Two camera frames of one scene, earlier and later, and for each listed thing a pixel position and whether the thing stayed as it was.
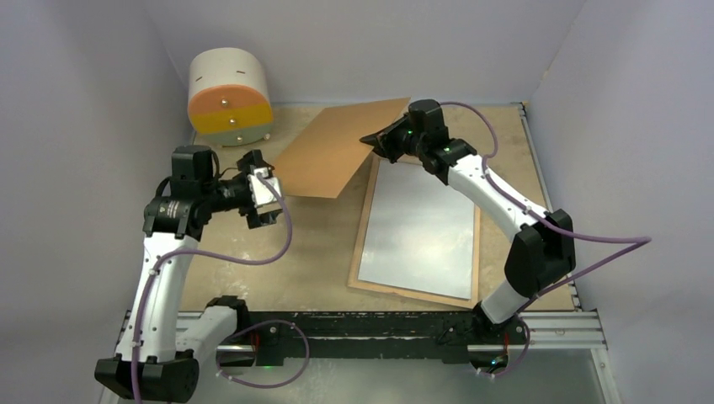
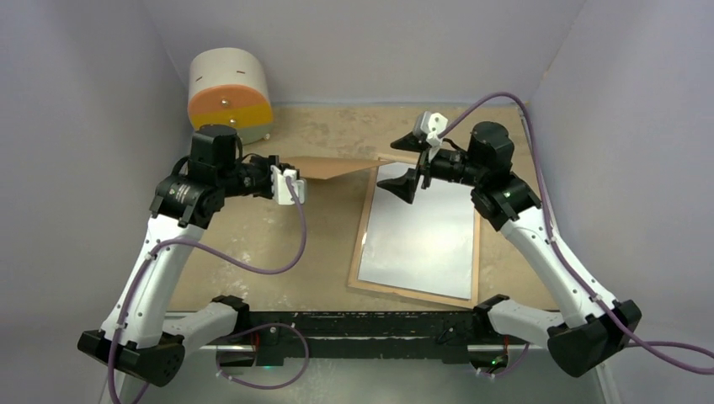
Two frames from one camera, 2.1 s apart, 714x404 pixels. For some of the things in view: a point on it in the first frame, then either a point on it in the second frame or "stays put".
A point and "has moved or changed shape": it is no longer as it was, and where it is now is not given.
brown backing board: [329, 152] has moved or changed shape
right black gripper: [383, 142] -> [405, 186]
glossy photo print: [418, 232] stays put
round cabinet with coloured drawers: [229, 99] stays put
